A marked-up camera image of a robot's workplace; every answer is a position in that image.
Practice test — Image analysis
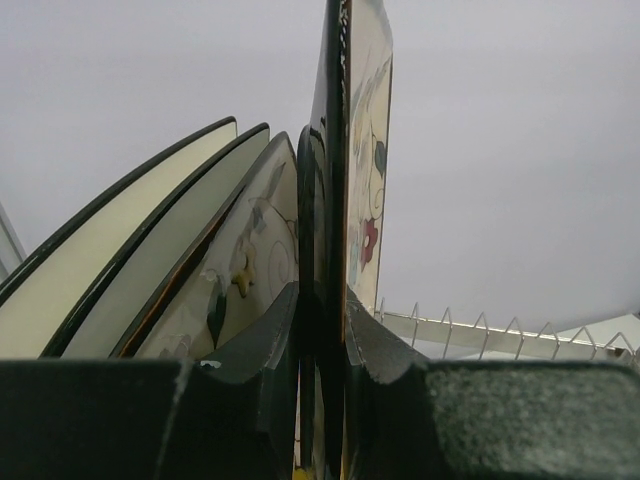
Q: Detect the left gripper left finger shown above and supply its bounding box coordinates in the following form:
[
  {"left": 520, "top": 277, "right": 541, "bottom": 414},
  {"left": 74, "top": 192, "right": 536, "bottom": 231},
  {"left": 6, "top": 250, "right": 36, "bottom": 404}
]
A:
[{"left": 1, "top": 283, "right": 298, "bottom": 479}]

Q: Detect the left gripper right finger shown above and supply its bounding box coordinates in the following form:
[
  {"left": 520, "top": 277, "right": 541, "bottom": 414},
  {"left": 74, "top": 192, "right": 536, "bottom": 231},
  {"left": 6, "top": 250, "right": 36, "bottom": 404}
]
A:
[{"left": 343, "top": 294, "right": 639, "bottom": 479}]

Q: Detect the cream floral square plate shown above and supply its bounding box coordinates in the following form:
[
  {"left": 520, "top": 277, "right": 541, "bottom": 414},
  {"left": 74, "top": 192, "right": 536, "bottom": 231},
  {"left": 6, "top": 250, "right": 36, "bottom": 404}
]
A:
[
  {"left": 109, "top": 132, "right": 298, "bottom": 359},
  {"left": 296, "top": 1, "right": 393, "bottom": 479}
]

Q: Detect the white square plate black rim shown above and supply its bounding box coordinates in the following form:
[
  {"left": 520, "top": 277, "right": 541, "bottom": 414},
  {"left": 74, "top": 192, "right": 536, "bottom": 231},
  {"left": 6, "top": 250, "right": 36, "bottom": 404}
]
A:
[{"left": 1, "top": 116, "right": 237, "bottom": 359}]

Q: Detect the steel two-tier dish rack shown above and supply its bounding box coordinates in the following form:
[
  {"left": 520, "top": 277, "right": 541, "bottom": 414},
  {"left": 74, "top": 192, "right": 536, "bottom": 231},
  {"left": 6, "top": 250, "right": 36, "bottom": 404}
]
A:
[{"left": 374, "top": 303, "right": 639, "bottom": 368}]

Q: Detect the left aluminium frame post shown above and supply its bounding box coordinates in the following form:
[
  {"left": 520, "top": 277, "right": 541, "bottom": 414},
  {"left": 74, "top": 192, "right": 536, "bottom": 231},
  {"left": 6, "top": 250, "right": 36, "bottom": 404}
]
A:
[{"left": 0, "top": 204, "right": 26, "bottom": 281}]

